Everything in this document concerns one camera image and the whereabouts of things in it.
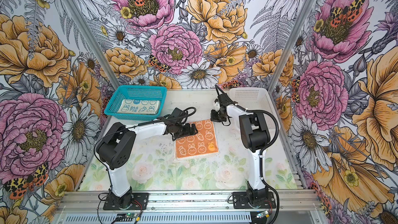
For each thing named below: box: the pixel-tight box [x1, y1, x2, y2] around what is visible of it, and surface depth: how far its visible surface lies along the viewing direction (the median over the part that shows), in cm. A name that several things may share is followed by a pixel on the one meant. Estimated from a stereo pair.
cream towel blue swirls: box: [117, 99, 162, 115], surface depth 110 cm
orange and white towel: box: [174, 119, 219, 161], surface depth 94 cm
